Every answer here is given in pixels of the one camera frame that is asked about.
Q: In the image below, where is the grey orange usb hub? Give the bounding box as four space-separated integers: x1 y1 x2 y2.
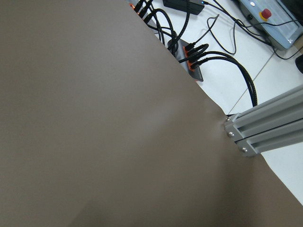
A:
175 39 208 82
127 0 156 27

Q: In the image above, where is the small black power brick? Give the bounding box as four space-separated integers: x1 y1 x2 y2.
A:
162 0 205 15

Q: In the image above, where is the aluminium frame structure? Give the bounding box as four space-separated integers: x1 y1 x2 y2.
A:
224 86 303 157

